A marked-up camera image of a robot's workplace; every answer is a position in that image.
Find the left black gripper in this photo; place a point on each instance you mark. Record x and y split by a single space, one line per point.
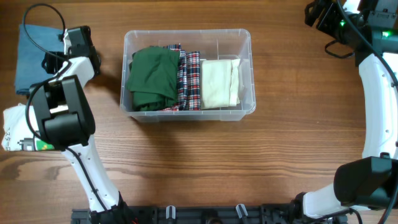
55 56

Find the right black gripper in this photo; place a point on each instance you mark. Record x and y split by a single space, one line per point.
333 8

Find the blue cloth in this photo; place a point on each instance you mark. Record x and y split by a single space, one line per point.
29 57

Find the white printed t-shirt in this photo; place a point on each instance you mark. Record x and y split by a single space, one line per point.
18 136

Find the dark green cloth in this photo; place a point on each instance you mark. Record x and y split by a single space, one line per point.
153 79

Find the beige cloth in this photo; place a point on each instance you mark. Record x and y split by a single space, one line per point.
219 83

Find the red plaid cloth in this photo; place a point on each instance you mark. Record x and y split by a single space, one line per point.
188 80

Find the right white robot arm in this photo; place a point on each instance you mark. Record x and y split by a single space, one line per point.
369 28

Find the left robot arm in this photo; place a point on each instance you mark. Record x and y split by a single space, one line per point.
65 120

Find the clear plastic storage bin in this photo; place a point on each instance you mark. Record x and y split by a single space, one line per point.
212 44

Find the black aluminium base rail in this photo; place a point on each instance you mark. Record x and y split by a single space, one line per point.
239 214

